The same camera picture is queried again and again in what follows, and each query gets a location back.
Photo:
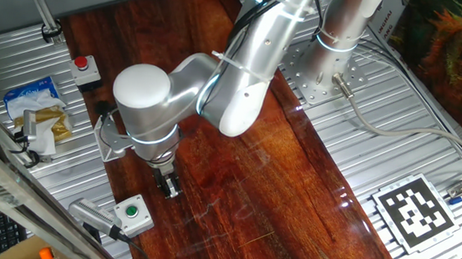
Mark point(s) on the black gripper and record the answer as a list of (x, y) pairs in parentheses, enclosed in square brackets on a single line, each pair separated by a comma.
[(164, 175)]

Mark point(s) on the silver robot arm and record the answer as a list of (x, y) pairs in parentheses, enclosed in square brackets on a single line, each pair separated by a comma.
[(145, 105)]

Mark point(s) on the metal frame beam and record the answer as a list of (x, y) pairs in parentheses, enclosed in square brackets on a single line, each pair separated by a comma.
[(19, 199)]

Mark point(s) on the glossy brown wooden board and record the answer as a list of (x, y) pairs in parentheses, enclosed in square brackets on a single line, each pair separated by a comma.
[(251, 190)]

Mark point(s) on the small blue clip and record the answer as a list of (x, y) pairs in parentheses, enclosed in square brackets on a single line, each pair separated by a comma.
[(455, 200)]

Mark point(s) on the brown cardboard box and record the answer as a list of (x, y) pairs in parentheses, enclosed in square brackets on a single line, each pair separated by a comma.
[(23, 254)]

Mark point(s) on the white printed carton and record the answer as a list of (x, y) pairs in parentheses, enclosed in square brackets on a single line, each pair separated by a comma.
[(385, 21)]

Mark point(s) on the blue tissue pack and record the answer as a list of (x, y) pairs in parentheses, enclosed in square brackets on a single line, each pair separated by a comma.
[(29, 90)]

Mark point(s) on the grey box green button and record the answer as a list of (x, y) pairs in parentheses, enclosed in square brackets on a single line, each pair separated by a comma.
[(133, 218)]

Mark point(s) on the colourful patterned cloth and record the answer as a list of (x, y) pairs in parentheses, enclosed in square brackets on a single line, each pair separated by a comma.
[(459, 57)]

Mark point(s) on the gold plastic wrapper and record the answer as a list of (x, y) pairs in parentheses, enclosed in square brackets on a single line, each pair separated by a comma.
[(53, 120)]

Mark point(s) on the small metal bracket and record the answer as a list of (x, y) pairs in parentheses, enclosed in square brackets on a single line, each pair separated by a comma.
[(457, 190)]

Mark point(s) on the black-white marker board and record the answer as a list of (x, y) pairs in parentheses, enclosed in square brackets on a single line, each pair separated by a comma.
[(415, 213)]

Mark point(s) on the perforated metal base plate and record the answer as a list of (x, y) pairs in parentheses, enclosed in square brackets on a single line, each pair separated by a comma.
[(298, 81)]

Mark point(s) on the small orange cap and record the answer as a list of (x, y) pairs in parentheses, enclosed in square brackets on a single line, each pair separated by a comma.
[(46, 256)]

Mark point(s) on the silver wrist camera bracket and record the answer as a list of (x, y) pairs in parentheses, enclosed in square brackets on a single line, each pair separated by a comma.
[(117, 140)]

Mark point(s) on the grey box red button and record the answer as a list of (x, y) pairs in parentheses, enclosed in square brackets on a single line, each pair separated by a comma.
[(85, 75)]

